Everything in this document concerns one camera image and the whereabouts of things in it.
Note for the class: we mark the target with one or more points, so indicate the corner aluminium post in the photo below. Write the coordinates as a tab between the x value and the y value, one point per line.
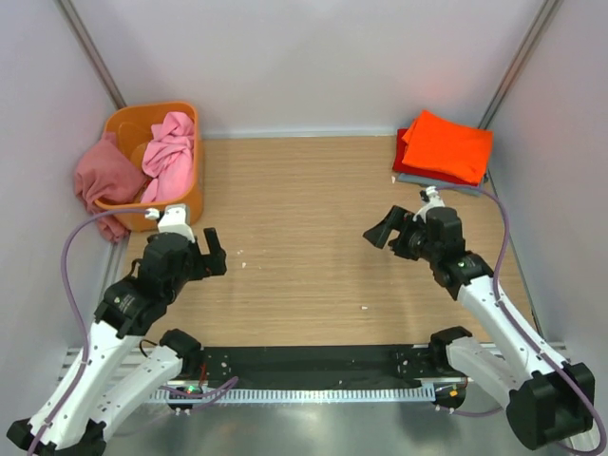
533	36
93	55

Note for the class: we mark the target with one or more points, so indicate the folded grey t-shirt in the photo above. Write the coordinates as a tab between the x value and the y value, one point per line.
473	190

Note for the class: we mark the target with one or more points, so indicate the folded red t-shirt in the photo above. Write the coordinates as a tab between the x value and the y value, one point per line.
398	166

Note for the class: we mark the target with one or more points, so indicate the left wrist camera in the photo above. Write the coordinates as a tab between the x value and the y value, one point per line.
174	219

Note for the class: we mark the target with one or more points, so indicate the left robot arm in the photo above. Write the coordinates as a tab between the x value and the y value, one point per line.
104	370

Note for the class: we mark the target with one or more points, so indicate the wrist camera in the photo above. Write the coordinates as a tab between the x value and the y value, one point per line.
174	219
431	199

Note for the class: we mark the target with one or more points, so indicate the right corner aluminium post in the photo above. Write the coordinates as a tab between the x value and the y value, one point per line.
533	36

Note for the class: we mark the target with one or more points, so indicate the aluminium rail frame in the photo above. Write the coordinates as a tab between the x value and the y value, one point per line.
545	398

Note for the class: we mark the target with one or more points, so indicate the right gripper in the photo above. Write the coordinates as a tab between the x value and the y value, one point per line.
398	218

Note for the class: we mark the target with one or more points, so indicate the left corner aluminium post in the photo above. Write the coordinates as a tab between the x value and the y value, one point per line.
93	55

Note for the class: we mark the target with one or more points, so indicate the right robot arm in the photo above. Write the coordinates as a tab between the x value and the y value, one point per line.
545	398

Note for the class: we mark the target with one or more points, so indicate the orange plastic basket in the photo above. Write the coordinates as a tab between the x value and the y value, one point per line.
132	125

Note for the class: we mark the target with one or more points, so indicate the light pink crumpled shirt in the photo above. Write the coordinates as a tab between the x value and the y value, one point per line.
168	159

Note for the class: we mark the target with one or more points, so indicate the white slotted cable duct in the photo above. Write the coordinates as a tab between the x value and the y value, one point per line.
425	393

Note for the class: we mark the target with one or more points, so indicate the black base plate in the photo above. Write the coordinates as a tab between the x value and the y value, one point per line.
361	367

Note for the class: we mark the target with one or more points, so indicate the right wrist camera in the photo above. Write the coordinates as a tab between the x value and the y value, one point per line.
431	199

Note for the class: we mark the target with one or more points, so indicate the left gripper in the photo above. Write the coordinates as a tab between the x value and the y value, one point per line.
212	263

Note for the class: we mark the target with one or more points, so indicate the dusty pink crumpled shirt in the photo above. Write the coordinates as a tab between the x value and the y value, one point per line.
104	173

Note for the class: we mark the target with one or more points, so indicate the orange t-shirt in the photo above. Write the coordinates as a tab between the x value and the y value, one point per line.
440	145

